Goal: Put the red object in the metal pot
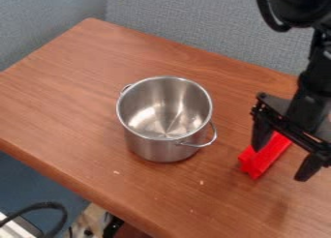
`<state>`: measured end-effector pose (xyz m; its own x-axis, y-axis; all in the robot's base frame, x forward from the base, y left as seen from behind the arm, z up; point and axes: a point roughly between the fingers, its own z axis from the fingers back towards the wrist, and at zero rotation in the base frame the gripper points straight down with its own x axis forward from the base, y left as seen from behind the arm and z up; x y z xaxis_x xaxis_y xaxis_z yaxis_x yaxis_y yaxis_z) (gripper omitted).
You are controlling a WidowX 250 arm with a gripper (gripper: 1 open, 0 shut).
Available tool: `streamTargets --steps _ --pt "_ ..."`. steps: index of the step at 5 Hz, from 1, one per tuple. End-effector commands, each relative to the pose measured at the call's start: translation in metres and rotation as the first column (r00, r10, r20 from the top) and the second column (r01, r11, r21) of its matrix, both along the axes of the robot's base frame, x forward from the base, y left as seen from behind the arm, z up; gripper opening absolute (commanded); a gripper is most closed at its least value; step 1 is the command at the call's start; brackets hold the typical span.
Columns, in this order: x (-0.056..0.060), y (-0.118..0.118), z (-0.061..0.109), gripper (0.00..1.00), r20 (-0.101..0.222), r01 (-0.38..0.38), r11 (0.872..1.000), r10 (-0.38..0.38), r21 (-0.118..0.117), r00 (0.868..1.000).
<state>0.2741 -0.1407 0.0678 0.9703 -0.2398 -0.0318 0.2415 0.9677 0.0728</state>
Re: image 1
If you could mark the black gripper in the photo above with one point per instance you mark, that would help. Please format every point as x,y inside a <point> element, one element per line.
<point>301,119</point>

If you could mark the red plastic block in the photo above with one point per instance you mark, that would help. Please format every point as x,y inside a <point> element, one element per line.
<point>257,162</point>

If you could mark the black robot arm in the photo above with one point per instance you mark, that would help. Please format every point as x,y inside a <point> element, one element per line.
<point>288,14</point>

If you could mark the stainless steel metal pot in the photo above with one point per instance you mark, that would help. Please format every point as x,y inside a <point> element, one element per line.
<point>166,115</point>

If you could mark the wooden table leg base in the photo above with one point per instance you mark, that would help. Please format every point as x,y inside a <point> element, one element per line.
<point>96,223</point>

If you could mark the grey device under table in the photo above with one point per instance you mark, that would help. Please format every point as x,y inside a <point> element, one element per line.
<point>19,229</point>

